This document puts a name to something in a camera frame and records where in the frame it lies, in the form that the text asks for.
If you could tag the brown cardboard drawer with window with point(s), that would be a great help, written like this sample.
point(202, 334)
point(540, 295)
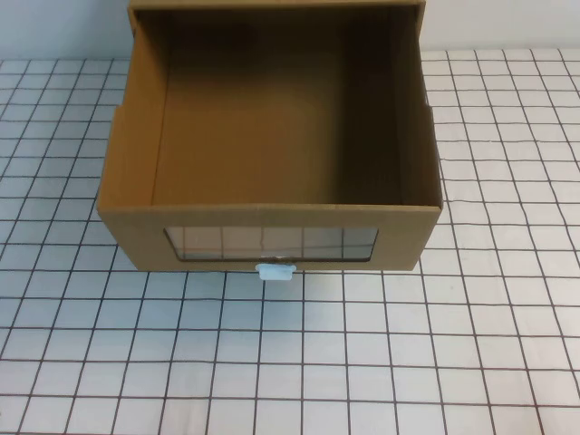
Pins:
point(254, 136)

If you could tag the white grid tablecloth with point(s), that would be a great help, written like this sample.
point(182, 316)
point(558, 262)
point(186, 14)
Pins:
point(408, 340)

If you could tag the brown cardboard shoe box shell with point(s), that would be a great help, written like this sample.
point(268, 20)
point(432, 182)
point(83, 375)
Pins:
point(272, 3)

